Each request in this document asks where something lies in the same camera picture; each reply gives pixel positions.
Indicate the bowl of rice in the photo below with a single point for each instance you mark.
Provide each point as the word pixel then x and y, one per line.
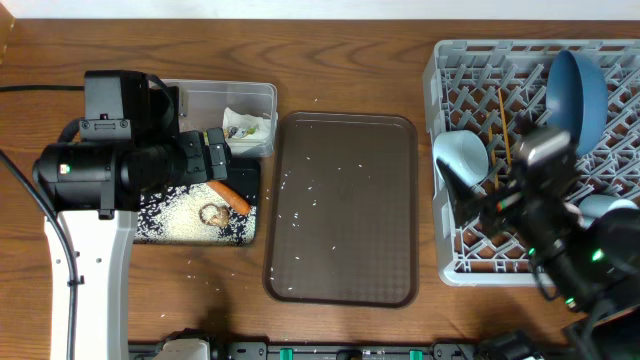
pixel 464 152

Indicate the wooden chopstick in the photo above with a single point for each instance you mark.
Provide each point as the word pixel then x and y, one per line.
pixel 493 172
pixel 504 128

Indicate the brown serving tray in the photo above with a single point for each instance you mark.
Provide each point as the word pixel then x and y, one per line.
pixel 344 221

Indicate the brown food scrap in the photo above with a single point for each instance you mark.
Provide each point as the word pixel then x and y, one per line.
pixel 214 215

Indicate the pink cup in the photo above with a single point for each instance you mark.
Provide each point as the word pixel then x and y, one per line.
pixel 574 210

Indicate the blue plate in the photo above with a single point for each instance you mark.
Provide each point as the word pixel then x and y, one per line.
pixel 577 97

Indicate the yellow snack wrapper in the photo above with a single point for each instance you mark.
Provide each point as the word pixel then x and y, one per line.
pixel 238 132

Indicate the white rice pile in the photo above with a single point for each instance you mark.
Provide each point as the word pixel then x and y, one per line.
pixel 173 218

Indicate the clear plastic bin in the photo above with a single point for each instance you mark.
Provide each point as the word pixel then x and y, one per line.
pixel 202 105

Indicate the white napkin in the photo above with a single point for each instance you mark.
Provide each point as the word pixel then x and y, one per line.
pixel 261 137

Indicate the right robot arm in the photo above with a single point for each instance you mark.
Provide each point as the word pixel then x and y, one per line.
pixel 595 269

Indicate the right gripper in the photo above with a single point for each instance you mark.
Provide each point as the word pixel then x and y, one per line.
pixel 496 206

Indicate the light blue cup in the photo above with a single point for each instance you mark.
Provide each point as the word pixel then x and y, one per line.
pixel 595 206

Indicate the orange carrot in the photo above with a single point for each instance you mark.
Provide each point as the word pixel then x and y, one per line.
pixel 233 199

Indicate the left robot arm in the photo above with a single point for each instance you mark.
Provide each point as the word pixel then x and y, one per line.
pixel 89 185

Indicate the black tray bin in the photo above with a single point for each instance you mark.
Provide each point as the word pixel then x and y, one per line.
pixel 244 179

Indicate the grey dishwasher rack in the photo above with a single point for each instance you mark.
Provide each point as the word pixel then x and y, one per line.
pixel 460 84

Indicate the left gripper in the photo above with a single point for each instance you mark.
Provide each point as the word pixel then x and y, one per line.
pixel 201 166

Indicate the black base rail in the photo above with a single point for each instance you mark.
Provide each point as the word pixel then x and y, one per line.
pixel 191 344

